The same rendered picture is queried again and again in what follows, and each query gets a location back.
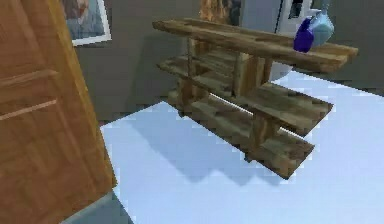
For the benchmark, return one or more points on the white room door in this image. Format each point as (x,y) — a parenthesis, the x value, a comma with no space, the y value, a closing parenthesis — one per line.
(293,16)

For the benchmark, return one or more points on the dark blue vase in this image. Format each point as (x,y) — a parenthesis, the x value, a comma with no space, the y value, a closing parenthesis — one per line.
(304,37)

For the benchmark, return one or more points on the orange brown wooden post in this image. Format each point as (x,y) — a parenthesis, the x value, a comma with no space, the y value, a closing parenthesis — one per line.
(213,10)

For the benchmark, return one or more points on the pale blue vase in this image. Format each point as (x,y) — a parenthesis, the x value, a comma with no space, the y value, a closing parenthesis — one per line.
(322,28)

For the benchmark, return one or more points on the white framed wall picture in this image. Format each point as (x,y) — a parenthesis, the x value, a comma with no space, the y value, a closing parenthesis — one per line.
(87,20)

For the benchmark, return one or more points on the brown wooden room door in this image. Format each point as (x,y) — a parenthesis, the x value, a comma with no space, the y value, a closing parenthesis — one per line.
(40,116)

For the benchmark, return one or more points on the brown wooden shelf unit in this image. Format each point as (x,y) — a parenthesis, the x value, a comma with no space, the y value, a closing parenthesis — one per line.
(246,96)

